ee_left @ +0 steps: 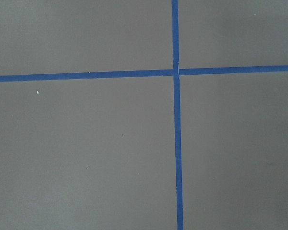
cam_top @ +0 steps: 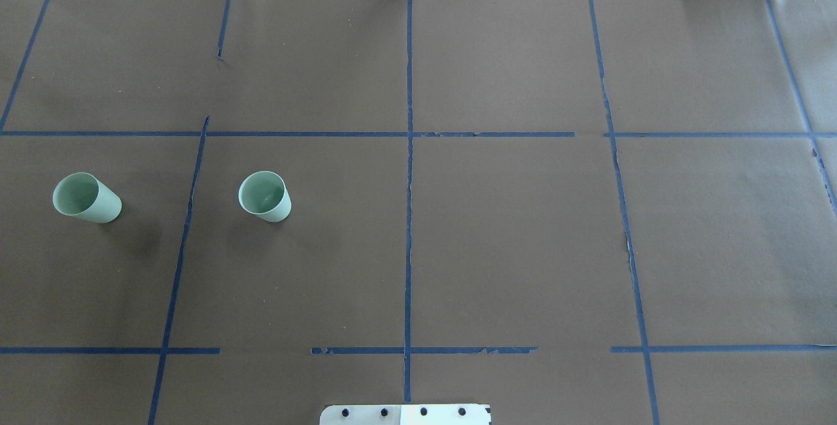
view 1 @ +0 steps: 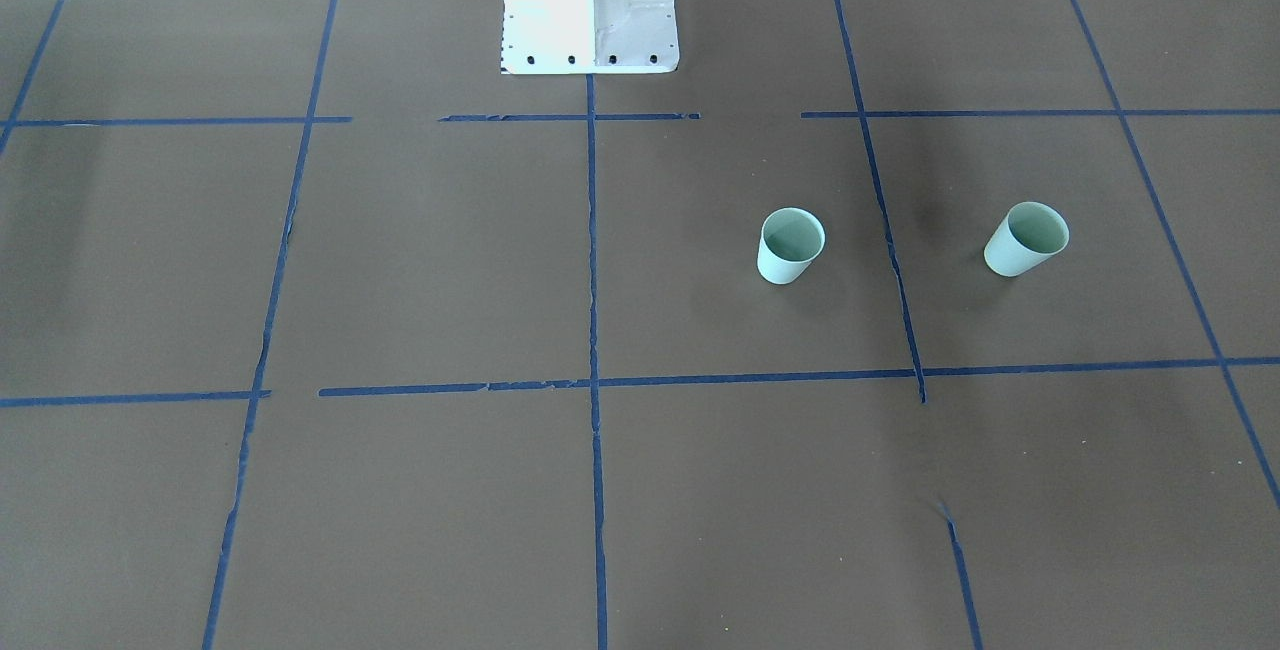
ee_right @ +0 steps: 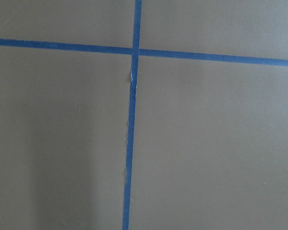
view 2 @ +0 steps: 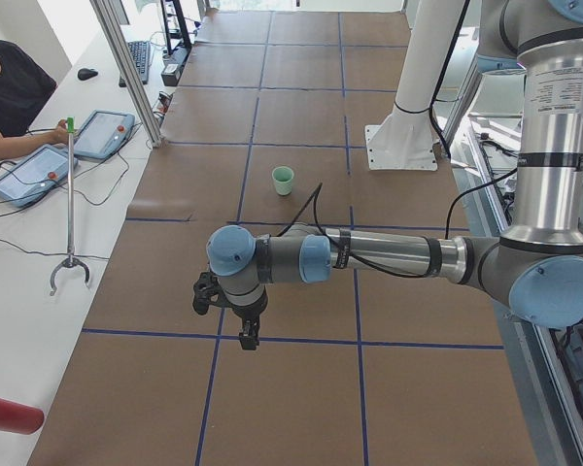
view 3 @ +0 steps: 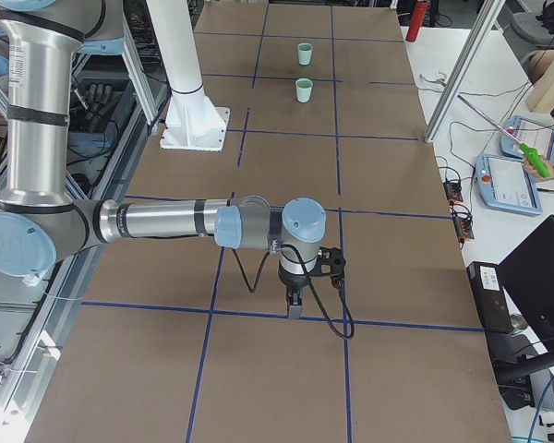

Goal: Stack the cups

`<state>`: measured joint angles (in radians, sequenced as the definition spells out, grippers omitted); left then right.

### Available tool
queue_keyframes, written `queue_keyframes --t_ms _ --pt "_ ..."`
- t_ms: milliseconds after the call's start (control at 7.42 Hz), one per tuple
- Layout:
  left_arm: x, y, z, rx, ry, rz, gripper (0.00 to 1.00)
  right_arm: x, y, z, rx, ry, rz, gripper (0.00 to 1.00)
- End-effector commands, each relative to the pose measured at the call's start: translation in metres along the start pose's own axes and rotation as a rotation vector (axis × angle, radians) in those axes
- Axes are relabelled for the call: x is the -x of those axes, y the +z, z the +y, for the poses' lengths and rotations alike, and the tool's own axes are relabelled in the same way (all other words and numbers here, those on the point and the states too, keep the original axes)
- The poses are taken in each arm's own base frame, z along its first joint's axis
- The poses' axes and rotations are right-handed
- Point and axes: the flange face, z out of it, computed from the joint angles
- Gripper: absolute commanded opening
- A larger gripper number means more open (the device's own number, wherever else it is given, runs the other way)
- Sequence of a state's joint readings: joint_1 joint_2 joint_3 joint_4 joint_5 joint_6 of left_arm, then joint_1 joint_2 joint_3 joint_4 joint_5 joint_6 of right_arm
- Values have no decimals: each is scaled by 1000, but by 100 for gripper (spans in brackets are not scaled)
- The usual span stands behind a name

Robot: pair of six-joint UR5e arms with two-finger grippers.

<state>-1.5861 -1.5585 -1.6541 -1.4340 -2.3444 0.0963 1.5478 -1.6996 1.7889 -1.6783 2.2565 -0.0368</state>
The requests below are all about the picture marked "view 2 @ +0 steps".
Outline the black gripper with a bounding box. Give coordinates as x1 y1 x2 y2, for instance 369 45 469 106
233 299 267 350

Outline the mint green cup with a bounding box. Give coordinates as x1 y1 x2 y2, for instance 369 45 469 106
271 166 294 196

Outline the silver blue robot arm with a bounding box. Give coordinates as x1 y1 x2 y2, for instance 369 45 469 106
193 1 583 350

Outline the person's hand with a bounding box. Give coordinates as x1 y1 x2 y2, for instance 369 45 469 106
51 121 69 145

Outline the brown paper table cover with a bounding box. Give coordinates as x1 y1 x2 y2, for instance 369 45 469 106
30 11 536 465

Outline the far blue teach pendant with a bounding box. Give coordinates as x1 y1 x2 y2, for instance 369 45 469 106
74 110 135 161

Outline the blue teach pendant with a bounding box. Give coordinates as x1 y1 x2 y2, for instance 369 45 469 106
0 145 68 207
74 110 135 161

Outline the red cylinder bottle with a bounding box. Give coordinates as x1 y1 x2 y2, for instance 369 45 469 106
0 398 45 435

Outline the near blue teach pendant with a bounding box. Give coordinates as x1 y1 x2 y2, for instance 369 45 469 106
0 145 68 207

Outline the metal reacher grabber tool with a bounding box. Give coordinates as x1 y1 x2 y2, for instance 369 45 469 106
50 116 90 296

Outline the black keyboard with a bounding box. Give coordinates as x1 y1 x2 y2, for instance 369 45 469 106
127 41 151 84

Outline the black computer mouse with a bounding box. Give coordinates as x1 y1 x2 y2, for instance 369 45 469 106
77 68 98 82

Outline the person in black shirt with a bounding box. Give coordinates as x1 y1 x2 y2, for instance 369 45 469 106
0 40 60 160

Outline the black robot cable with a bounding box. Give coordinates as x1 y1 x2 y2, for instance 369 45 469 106
276 182 521 281

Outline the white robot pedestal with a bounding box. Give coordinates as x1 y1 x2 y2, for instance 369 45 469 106
365 0 468 171

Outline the aluminium frame rail right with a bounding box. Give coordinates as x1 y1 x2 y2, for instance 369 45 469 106
457 114 583 465

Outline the aluminium frame post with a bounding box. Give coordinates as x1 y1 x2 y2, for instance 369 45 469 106
90 0 162 148

